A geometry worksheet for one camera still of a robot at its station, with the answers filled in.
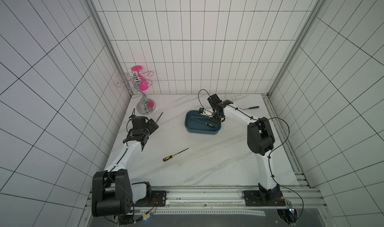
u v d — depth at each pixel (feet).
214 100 2.62
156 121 3.40
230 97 3.64
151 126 2.63
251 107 3.62
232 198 2.45
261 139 1.84
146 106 3.63
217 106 2.44
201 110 2.95
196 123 3.33
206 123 3.30
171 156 2.86
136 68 3.23
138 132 2.20
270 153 1.90
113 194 1.34
